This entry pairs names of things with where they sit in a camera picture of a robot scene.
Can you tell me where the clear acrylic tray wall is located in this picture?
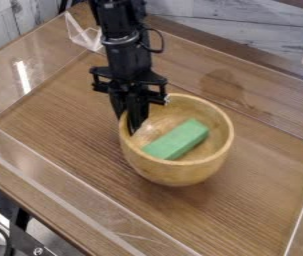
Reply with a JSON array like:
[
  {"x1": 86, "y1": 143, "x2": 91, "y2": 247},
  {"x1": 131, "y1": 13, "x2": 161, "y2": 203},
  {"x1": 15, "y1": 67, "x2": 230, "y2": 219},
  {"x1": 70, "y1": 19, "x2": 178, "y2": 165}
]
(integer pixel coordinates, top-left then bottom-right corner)
[{"x1": 0, "y1": 18, "x2": 303, "y2": 256}]

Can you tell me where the black table leg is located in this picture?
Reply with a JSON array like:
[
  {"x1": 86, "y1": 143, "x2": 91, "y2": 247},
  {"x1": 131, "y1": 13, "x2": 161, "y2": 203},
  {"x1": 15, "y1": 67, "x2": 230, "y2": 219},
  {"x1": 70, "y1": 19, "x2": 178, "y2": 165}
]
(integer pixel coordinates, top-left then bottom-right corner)
[{"x1": 10, "y1": 208, "x2": 31, "y2": 233}]

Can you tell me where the brown wooden bowl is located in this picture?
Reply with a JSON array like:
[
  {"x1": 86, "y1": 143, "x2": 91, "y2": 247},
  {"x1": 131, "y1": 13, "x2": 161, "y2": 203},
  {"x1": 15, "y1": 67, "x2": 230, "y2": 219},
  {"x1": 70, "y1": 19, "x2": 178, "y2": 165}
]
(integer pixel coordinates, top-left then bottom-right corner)
[{"x1": 119, "y1": 93, "x2": 236, "y2": 187}]

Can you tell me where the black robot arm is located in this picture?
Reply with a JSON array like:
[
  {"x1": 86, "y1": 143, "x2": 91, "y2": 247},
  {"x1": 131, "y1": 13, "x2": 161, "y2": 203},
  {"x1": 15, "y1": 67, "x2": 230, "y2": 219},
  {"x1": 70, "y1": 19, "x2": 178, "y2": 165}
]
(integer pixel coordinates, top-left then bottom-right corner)
[{"x1": 89, "y1": 0, "x2": 168, "y2": 134}]

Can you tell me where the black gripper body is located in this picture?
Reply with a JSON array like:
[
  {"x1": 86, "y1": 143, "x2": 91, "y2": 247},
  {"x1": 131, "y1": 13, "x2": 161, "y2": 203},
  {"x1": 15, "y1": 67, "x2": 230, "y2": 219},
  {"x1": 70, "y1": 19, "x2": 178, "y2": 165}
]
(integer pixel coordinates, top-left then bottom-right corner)
[{"x1": 90, "y1": 33, "x2": 168, "y2": 105}]

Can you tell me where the green rectangular block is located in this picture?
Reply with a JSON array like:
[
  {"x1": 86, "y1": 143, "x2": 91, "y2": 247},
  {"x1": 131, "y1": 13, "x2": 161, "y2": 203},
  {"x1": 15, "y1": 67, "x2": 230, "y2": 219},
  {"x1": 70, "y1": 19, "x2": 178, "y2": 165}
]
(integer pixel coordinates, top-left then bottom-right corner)
[{"x1": 142, "y1": 119, "x2": 210, "y2": 160}]

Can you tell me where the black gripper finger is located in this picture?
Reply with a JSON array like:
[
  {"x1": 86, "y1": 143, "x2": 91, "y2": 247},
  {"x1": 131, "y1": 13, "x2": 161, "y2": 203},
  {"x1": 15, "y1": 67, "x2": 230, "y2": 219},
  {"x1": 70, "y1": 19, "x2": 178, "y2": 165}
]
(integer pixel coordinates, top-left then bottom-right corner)
[
  {"x1": 127, "y1": 93, "x2": 150, "y2": 135},
  {"x1": 110, "y1": 92, "x2": 126, "y2": 118}
]

